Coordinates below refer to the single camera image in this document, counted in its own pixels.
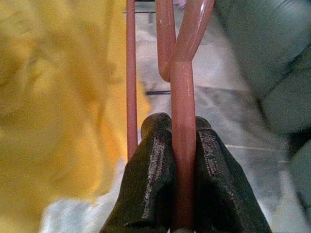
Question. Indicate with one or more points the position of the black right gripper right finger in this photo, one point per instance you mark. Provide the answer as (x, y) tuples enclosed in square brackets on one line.
[(218, 194)]

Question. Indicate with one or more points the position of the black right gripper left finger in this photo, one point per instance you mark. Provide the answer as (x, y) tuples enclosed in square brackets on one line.
[(145, 182)]

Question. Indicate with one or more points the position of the grey-green leather sofa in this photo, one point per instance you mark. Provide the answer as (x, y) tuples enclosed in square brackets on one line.
[(267, 60)]

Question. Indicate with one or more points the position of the yellow shirt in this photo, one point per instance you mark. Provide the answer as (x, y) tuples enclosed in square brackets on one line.
[(48, 97)]

